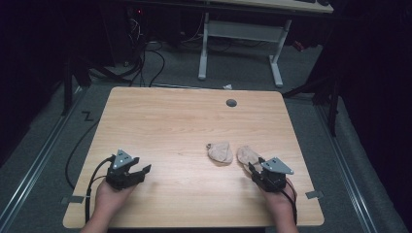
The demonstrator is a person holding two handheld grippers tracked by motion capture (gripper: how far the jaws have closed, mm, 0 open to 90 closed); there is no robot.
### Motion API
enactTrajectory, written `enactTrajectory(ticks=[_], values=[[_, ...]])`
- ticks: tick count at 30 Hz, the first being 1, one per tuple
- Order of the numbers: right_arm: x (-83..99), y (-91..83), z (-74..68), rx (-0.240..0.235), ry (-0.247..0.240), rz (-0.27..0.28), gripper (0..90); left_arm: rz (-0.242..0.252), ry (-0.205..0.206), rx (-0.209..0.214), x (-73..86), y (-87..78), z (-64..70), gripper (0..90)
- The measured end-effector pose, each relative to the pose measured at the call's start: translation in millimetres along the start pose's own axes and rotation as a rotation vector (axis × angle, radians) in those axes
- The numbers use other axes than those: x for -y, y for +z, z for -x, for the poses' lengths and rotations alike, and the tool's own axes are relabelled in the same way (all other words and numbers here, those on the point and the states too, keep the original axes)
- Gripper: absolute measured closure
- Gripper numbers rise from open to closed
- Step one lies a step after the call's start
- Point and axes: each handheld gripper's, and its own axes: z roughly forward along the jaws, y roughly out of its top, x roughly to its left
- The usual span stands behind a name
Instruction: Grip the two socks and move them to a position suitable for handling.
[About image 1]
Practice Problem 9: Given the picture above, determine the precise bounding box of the black tripod stand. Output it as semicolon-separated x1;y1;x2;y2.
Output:
60;56;132;117
282;76;342;138

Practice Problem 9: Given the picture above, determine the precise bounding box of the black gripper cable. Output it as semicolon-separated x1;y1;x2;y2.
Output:
279;178;298;226
84;154;117;224

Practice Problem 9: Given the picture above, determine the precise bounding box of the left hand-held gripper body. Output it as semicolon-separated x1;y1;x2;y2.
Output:
105;149;146;191

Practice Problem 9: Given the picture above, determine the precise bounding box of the white frame desk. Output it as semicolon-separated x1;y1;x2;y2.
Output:
197;0;335;88

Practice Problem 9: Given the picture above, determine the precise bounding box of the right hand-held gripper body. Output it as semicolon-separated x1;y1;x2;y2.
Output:
252;156;295;194

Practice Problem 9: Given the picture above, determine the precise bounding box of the bundle of black floor cables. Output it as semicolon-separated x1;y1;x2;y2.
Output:
124;17;167;88

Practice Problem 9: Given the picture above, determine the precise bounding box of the black floor cable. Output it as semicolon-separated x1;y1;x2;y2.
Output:
64;118;101;190

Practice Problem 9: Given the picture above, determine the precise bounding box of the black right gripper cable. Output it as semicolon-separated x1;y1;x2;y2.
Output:
279;178;298;226

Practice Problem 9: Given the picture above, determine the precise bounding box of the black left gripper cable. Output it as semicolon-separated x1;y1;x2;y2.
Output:
84;154;117;224

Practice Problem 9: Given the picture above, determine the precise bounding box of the person's left hand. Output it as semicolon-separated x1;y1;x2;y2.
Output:
94;180;137;212

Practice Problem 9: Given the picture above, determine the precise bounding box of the person's right hand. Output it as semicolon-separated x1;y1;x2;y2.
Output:
258;183;295;216

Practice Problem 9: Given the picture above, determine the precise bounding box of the metal floor rail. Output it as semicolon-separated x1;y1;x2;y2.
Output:
0;88;89;229
315;103;378;233

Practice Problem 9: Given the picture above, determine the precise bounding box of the beige sock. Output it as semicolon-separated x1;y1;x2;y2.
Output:
236;145;265;173
205;141;234;164

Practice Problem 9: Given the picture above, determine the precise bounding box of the grey tape strip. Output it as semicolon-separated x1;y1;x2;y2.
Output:
305;190;325;200
60;195;86;205

